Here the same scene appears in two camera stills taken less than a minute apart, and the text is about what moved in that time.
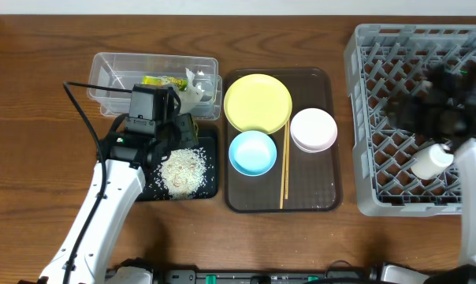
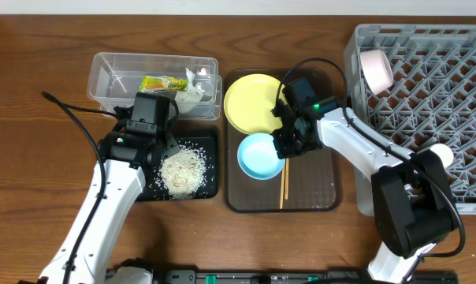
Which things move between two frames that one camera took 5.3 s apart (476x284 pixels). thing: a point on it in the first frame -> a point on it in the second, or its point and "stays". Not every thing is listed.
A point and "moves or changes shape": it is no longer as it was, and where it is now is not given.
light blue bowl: x=252 y=153 moves or changes shape
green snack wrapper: x=181 y=84 stays
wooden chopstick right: x=287 y=158 stays
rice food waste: x=182 y=173 stays
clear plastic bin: x=124 y=70 stays
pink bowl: x=313 y=130 moves or changes shape
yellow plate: x=258 y=102 stays
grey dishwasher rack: x=382 y=61 stays
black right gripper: x=407 y=108 -> x=280 y=138
